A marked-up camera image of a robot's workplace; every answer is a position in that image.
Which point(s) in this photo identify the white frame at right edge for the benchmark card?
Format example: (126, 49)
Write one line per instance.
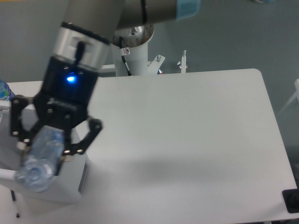
(293, 97)

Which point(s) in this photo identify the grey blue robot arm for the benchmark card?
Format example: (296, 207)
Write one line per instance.
(85, 34)

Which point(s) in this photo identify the black pen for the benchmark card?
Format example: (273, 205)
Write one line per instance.
(17, 210)

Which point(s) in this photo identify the white plastic trash can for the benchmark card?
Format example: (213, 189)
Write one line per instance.
(66, 187)

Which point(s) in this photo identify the blue labelled bottle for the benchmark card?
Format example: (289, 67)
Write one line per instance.
(6, 94)

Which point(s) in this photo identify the black device at table edge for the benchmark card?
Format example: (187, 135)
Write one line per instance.
(291, 199)

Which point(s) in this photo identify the clear plastic water bottle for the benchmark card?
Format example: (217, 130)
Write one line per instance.
(41, 163)

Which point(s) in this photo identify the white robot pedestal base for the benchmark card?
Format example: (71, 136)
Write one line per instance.
(130, 53)

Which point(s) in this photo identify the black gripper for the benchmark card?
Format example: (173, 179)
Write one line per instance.
(61, 103)

